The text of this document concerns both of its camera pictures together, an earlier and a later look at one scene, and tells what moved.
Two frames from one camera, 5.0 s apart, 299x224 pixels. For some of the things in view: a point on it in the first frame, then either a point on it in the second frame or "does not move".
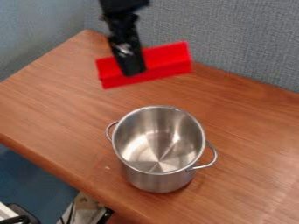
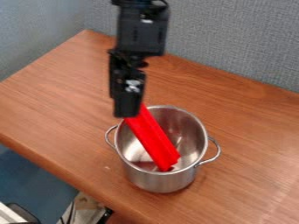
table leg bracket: x=85 y=211 does not move
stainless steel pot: x=160 y=143 does not move
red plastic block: x=163 y=60 → x=153 y=138
